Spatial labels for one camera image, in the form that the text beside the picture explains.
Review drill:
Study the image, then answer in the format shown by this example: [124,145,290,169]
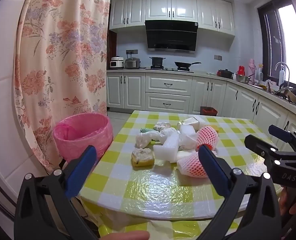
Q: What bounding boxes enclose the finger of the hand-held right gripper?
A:
[244,134,280,164]
[268,124,296,147]

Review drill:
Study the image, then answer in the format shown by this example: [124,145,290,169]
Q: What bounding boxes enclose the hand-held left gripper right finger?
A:
[198,144,281,240]

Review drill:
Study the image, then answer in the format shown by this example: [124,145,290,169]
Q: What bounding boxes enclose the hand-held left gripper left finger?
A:
[14,145,100,240]

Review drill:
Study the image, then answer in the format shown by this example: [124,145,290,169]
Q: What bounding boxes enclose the pink-lined waste bin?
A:
[53,113,114,164]

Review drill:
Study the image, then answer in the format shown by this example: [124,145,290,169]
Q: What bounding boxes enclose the white drink carton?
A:
[177,117,206,130]

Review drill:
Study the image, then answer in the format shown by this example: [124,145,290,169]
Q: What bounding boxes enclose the white plastic bag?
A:
[135,127,178,148]

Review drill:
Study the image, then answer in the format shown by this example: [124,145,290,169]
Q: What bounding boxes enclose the person's right hand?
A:
[279,186,296,216]

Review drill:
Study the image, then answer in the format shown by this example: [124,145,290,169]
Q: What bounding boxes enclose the person's left hand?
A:
[100,231,151,240]

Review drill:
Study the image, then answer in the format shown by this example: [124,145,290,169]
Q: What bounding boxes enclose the red and white foam net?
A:
[196,126,219,152]
[177,151,217,179]

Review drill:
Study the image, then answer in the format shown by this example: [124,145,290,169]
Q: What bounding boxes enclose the yellow checkered tablecloth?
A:
[78,110,288,240]

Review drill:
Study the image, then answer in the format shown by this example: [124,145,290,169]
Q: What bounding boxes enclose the floor bin with red bag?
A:
[200,106,218,117]

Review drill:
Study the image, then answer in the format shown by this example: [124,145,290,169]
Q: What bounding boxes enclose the yellow sponge with white top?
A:
[131,147,155,167]

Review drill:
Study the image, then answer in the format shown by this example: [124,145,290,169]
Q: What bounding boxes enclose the steel bowl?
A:
[236,74,252,84]

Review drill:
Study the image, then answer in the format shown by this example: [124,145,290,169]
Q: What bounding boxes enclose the kitchen faucet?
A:
[275,62,291,85]

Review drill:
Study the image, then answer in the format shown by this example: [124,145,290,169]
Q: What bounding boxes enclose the pink thermos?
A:
[247,59,256,79]

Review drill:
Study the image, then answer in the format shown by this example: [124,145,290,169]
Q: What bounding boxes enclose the dark clay pot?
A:
[217,69,235,79]

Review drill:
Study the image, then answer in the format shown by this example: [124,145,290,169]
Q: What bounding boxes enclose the kitchen window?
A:
[257,0,296,90]

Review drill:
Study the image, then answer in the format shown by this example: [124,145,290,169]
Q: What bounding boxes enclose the white lower cabinets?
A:
[106,71,296,155]

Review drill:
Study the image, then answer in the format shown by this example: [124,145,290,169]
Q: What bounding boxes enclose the white cabinets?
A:
[109,0,236,36]
[106,71,296,155]

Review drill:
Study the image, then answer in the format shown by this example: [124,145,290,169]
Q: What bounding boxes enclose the gas stove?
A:
[145,66,195,73]

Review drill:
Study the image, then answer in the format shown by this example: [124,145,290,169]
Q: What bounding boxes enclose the black frying pan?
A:
[174,61,202,71]

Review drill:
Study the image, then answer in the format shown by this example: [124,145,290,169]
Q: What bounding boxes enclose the white rice cooker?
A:
[110,56,125,70]

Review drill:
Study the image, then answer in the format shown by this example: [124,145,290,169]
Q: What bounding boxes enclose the floral curtain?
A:
[14,0,113,176]

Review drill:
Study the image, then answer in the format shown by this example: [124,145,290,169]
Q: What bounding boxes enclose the silver rice cooker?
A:
[124,57,141,69]

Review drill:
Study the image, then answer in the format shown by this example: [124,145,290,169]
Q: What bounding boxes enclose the black cooking pot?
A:
[149,57,166,68]

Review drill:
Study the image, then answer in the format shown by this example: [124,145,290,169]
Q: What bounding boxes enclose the black range hood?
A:
[145,20,198,53]

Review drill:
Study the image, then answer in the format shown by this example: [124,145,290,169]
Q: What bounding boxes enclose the white upper cabinets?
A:
[109,0,236,36]

